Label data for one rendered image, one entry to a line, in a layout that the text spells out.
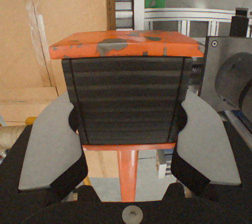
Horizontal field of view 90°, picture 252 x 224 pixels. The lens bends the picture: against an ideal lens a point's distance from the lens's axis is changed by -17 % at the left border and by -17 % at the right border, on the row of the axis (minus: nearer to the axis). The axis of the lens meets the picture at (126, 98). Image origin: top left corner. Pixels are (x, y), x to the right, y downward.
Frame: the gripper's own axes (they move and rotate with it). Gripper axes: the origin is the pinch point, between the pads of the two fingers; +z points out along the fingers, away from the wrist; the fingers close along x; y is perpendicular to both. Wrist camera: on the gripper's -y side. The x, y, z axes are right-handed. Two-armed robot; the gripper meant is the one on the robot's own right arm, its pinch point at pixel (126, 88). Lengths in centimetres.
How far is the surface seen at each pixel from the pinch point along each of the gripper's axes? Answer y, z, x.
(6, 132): 10.6, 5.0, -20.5
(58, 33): -0.5, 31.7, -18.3
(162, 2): -13, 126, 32
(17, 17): -6.8, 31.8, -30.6
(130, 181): 12.2, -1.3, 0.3
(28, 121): 13.3, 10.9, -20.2
